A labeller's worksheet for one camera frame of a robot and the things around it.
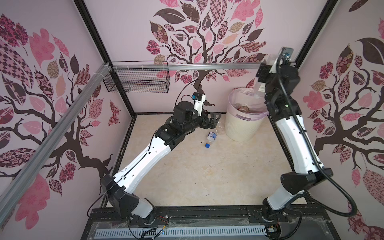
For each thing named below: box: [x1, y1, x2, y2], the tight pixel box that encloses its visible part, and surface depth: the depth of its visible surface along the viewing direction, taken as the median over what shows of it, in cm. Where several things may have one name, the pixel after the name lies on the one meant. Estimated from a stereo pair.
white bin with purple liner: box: [225, 87, 269, 142], surface depth 95 cm
